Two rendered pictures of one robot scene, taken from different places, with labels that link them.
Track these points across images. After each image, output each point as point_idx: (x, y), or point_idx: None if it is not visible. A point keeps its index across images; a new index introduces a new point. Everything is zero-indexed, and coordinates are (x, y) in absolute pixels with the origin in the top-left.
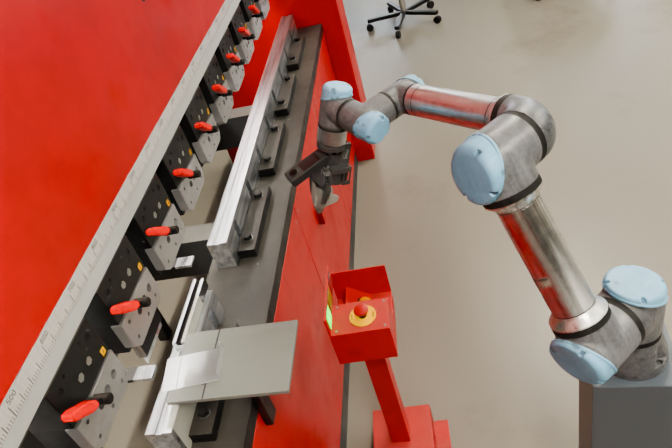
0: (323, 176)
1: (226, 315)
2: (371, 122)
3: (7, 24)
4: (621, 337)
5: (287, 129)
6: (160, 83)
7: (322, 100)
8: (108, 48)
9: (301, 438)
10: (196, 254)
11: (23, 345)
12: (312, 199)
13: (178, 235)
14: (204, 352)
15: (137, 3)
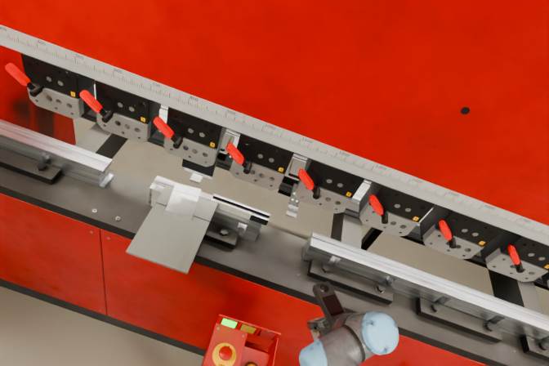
0: (319, 320)
1: (252, 243)
2: (309, 358)
3: None
4: None
5: (494, 344)
6: (385, 149)
7: (368, 312)
8: (357, 78)
9: (188, 303)
10: (336, 238)
11: (104, 57)
12: (320, 317)
13: (264, 183)
14: (193, 209)
15: (449, 104)
